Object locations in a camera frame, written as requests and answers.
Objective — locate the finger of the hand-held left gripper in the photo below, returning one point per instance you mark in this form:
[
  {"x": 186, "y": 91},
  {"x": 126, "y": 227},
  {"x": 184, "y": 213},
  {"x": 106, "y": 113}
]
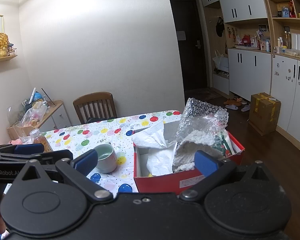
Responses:
[
  {"x": 52, "y": 156},
  {"x": 30, "y": 148}
]

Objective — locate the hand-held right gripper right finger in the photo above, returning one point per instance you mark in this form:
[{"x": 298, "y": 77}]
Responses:
[{"x": 206, "y": 162}]

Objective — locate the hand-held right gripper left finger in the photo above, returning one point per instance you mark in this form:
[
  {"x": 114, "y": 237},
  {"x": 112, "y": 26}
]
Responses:
[{"x": 86, "y": 162}]

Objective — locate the white fluffy cloth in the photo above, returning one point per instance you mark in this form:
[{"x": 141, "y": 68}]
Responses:
[{"x": 187, "y": 152}]

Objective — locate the clear bubble wrap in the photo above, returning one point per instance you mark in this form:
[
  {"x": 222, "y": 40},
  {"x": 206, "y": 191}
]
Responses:
[{"x": 200, "y": 120}]

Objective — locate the red cardboard box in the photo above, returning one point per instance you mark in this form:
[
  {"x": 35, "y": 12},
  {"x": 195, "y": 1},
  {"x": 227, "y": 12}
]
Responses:
[{"x": 160, "y": 183}]

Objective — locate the pink printed cloth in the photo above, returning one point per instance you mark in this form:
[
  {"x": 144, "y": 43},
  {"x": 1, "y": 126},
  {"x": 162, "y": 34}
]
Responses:
[{"x": 16, "y": 141}]

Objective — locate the amber juice bottle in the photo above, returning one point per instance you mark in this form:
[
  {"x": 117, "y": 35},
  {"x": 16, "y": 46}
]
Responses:
[{"x": 41, "y": 137}]

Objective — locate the clear glass tumbler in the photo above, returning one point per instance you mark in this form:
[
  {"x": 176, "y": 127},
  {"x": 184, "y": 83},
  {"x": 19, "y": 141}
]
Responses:
[{"x": 21, "y": 132}]

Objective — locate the white mug teal inside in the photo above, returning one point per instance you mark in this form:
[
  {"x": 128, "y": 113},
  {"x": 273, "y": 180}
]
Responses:
[{"x": 107, "y": 162}]

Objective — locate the balloon print tablecloth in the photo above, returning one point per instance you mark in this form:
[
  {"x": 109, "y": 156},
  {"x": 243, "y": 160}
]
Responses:
[{"x": 72, "y": 140}]

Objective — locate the clear plastic bag of toys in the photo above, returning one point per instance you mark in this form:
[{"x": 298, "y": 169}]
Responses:
[{"x": 33, "y": 116}]

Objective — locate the clear glass vase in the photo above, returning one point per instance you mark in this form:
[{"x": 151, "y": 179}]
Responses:
[{"x": 12, "y": 115}]

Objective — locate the wooden side cabinet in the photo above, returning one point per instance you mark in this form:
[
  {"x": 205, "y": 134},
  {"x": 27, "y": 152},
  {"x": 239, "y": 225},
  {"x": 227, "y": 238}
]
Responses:
[{"x": 60, "y": 116}]

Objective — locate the black plastic bag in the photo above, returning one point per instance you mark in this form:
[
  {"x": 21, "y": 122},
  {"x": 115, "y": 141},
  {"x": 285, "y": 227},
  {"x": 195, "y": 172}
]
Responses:
[{"x": 97, "y": 119}]

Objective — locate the blue round container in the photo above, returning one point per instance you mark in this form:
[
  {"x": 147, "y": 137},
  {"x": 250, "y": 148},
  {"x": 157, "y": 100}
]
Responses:
[{"x": 38, "y": 97}]

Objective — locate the white marker pen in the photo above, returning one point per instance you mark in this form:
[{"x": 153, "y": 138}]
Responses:
[{"x": 33, "y": 95}]

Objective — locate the thin black stick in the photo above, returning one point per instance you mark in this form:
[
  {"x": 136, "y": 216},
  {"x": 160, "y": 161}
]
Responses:
[{"x": 48, "y": 97}]

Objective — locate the white wrapping paper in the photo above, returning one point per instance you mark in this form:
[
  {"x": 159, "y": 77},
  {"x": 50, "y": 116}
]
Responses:
[{"x": 152, "y": 136}]

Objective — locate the white slipper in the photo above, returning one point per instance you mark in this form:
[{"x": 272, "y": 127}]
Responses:
[
  {"x": 245, "y": 108},
  {"x": 231, "y": 107}
]

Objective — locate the brown wooden chair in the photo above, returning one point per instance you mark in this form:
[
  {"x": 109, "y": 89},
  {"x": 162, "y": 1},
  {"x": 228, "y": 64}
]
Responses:
[{"x": 95, "y": 97}]

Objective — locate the orange plush slipper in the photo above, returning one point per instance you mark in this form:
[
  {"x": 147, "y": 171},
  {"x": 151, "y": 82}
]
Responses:
[{"x": 232, "y": 101}]

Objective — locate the patterned door mat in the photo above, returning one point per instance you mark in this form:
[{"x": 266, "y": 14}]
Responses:
[{"x": 210, "y": 95}]

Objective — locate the brown cardboard box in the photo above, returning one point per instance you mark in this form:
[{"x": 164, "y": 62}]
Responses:
[{"x": 262, "y": 115}]

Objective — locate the white tote bag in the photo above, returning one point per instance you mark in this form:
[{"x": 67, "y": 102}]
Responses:
[{"x": 221, "y": 63}]

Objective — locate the miniature house ornament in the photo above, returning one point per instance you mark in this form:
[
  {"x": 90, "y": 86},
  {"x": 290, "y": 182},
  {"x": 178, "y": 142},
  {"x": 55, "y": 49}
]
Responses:
[{"x": 12, "y": 49}]

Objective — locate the dark entrance door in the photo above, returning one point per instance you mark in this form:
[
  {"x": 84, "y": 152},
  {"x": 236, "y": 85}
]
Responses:
[{"x": 190, "y": 62}]

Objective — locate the red small bag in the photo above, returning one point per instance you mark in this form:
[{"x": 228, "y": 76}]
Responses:
[{"x": 246, "y": 41}]

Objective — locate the paper note on door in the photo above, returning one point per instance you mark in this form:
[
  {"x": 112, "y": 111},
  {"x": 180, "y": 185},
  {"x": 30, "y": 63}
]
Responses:
[{"x": 181, "y": 35}]

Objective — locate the black hanging bag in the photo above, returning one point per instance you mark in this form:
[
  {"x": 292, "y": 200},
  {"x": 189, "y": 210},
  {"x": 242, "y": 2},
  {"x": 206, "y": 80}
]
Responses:
[{"x": 220, "y": 28}]

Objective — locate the white rectangular appliance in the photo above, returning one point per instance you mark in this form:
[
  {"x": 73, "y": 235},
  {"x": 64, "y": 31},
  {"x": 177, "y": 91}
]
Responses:
[{"x": 297, "y": 42}]

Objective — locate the white wooden cabinet unit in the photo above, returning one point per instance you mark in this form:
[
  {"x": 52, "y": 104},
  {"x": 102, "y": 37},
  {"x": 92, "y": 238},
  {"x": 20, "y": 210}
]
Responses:
[{"x": 240, "y": 2}]

